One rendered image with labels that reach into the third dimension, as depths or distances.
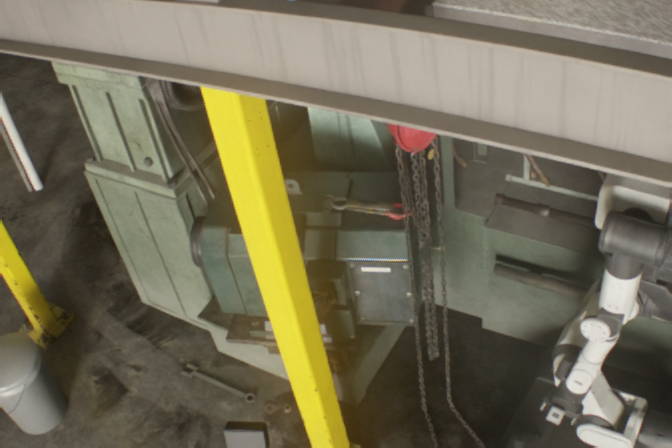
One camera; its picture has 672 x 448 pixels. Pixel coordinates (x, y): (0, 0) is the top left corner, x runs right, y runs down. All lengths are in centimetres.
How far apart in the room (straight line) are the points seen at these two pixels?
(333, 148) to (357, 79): 159
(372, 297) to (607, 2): 124
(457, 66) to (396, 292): 132
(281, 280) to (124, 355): 165
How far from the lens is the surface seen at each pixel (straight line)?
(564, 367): 204
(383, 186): 254
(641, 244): 160
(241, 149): 163
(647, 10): 217
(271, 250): 181
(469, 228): 283
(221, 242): 252
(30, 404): 317
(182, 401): 315
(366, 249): 238
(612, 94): 120
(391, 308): 254
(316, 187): 253
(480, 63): 125
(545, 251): 270
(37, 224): 443
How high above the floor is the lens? 245
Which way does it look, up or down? 41 degrees down
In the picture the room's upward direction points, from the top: 9 degrees counter-clockwise
